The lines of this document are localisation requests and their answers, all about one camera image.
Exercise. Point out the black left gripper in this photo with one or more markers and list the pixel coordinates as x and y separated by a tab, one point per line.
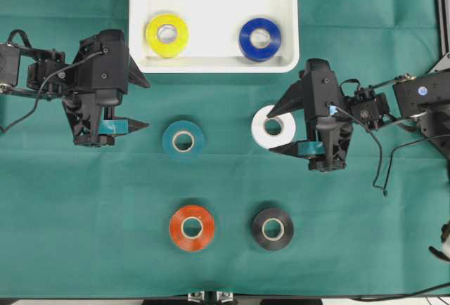
92	125

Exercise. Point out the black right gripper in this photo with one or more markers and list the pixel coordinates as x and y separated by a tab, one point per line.
328	137

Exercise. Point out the white tape roll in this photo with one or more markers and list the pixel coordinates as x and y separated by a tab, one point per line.
266	140

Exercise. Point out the yellow tape roll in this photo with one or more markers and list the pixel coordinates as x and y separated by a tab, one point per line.
167	35

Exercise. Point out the blue tape roll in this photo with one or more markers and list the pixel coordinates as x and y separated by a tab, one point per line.
259	39

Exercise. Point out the red tape roll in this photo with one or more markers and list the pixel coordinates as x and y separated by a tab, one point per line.
192	228

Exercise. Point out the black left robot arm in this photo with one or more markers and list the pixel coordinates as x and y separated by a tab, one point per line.
14	67

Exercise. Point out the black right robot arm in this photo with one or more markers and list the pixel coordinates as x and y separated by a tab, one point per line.
423	99

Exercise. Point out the green tape roll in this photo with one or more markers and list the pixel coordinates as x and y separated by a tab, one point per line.
183	140

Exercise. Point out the black tape roll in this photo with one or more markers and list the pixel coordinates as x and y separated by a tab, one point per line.
272	229

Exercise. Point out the white plastic case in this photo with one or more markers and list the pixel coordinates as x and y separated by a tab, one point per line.
213	27

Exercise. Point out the green table cloth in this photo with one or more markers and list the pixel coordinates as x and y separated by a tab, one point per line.
94	222

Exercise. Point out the black aluminium rail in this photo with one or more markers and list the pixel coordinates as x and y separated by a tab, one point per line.
443	17

